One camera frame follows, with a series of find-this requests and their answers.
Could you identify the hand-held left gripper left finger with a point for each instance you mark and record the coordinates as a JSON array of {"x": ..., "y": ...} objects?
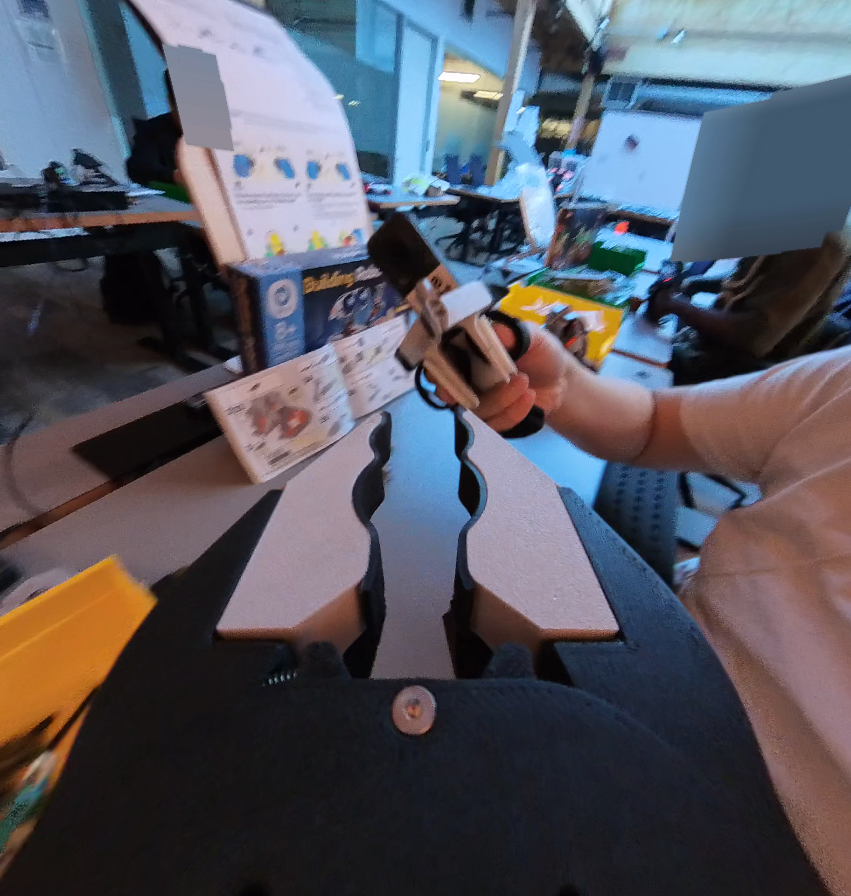
[{"x": 299, "y": 560}]

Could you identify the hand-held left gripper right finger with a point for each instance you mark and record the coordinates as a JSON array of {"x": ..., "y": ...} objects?
[{"x": 537, "y": 560}]

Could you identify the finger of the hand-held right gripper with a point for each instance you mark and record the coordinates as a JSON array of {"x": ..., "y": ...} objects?
[
  {"x": 471, "y": 304},
  {"x": 429, "y": 318}
]

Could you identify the yellow plastic bin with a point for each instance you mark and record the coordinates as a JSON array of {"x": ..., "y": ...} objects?
[{"x": 47, "y": 630}]

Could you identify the grey desk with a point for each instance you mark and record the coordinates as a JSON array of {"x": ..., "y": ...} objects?
[{"x": 152, "y": 504}]

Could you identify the wood edged office desk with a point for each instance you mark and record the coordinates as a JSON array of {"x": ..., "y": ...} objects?
[{"x": 82, "y": 213}]

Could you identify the person's right hand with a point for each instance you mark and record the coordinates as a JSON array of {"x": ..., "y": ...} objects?
[{"x": 544, "y": 378}]

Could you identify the yellow printed box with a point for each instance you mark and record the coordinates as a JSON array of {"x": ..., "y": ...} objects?
[{"x": 537, "y": 308}]

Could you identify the black perforated chair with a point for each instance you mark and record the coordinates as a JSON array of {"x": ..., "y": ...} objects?
[{"x": 635, "y": 518}]

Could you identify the blue toy box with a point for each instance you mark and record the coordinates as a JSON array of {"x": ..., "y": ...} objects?
[{"x": 278, "y": 315}]

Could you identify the open instruction booklet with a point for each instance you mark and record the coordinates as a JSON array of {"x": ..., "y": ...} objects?
[{"x": 278, "y": 420}]

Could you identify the white curved poster board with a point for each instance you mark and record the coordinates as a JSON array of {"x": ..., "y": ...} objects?
[{"x": 285, "y": 105}]

